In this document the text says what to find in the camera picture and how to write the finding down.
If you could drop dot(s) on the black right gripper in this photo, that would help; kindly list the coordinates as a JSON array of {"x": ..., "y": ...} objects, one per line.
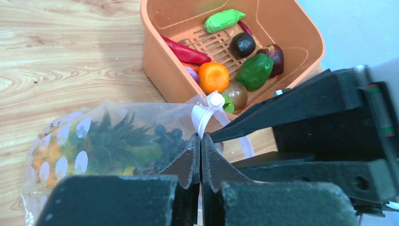
[{"x": 337, "y": 127}]

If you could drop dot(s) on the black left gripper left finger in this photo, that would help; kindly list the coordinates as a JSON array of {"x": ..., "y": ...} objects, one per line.
[{"x": 169, "y": 198}]

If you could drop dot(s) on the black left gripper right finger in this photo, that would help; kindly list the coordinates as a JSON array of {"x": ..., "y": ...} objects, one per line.
[{"x": 231, "y": 199}]

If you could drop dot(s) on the black toy grape bunch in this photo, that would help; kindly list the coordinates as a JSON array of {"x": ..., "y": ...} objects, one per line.
[{"x": 167, "y": 146}]

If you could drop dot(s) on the clear zip top bag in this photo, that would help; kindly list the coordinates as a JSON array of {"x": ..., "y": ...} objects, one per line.
[{"x": 188, "y": 117}]

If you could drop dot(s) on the toy pineapple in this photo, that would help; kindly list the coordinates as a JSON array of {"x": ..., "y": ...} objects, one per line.
[{"x": 88, "y": 146}]

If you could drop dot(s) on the orange plastic basin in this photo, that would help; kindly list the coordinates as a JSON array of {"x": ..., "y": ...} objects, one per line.
[{"x": 281, "y": 22}]

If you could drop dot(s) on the green toy cucumber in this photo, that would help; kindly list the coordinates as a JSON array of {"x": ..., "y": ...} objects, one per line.
[{"x": 222, "y": 20}]

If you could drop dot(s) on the green toy leaf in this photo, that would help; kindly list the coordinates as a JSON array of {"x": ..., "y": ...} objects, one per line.
[{"x": 228, "y": 106}]

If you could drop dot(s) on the brown toy kiwi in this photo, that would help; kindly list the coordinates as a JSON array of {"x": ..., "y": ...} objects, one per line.
[{"x": 237, "y": 93}]

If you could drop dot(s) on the green toy pepper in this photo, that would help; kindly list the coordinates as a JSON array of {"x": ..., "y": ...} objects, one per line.
[{"x": 255, "y": 71}]

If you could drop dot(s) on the toy orange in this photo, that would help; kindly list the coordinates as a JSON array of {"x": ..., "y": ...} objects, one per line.
[{"x": 213, "y": 76}]

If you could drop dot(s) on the pink toy onion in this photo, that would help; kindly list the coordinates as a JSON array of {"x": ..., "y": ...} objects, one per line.
[{"x": 192, "y": 73}]

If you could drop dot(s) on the toy carrot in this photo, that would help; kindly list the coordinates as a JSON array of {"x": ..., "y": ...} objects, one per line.
[{"x": 192, "y": 66}]

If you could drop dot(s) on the red toy chili pepper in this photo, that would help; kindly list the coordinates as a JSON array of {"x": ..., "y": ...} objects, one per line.
[{"x": 186, "y": 54}]

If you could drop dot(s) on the dark round toy plum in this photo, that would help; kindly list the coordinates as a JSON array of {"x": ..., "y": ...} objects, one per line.
[{"x": 242, "y": 45}]

